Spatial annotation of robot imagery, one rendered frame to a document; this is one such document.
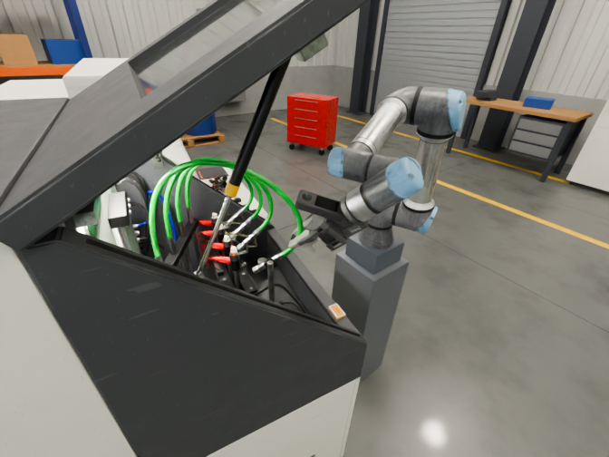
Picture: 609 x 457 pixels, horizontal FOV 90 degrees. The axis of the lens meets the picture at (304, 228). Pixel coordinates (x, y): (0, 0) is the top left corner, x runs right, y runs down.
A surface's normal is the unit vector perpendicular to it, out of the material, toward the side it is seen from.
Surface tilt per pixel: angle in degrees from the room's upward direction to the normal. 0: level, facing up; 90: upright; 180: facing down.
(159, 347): 90
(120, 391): 90
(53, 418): 90
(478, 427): 0
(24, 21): 90
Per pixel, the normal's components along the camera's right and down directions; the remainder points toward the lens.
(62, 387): 0.46, 0.48
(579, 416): 0.03, -0.84
